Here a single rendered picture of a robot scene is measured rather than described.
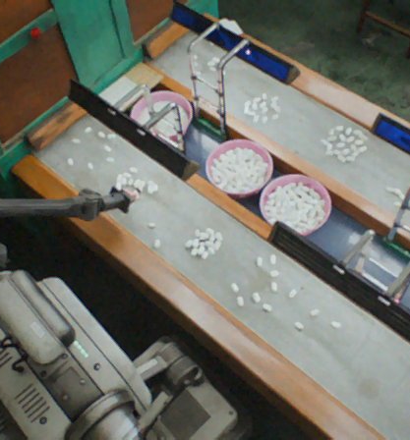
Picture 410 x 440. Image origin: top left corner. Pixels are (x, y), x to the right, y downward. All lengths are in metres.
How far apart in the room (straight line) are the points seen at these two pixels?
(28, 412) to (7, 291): 0.26
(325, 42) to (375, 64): 0.36
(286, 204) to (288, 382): 0.69
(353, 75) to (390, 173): 1.48
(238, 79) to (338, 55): 1.34
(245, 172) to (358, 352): 0.84
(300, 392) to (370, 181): 0.89
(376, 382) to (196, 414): 0.66
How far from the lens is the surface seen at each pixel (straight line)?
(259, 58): 2.23
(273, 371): 1.91
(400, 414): 1.96
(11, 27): 2.22
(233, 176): 2.29
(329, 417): 1.89
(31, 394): 1.26
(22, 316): 1.11
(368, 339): 2.01
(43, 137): 2.46
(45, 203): 1.95
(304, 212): 2.20
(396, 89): 3.71
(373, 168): 2.36
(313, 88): 2.57
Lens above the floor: 2.60
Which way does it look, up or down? 59 degrees down
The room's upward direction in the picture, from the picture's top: 8 degrees counter-clockwise
